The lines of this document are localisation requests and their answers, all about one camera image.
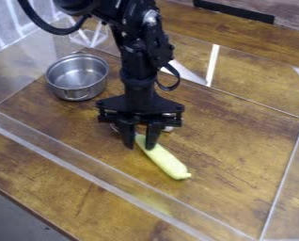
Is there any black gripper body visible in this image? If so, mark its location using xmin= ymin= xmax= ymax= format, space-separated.
xmin=96 ymin=73 xmax=184 ymax=127

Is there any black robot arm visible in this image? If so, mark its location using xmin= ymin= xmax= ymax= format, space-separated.
xmin=54 ymin=0 xmax=184 ymax=150

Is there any black bar on table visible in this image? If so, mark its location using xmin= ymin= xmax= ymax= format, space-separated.
xmin=192 ymin=0 xmax=275 ymax=24

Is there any white red toy mushroom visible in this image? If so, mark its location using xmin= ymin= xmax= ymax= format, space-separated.
xmin=162 ymin=126 xmax=175 ymax=133

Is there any black cable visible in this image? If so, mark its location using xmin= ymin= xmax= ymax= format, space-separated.
xmin=16 ymin=0 xmax=182 ymax=92

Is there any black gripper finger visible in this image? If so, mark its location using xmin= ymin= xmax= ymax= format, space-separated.
xmin=116 ymin=120 xmax=136 ymax=149
xmin=146 ymin=121 xmax=164 ymax=151

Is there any green handled metal spoon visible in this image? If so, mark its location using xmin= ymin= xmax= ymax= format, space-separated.
xmin=136 ymin=134 xmax=192 ymax=181

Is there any clear acrylic enclosure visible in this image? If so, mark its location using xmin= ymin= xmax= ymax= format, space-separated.
xmin=0 ymin=0 xmax=299 ymax=241

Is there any small steel pot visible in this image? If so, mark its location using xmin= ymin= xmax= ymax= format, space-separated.
xmin=46 ymin=53 xmax=110 ymax=102

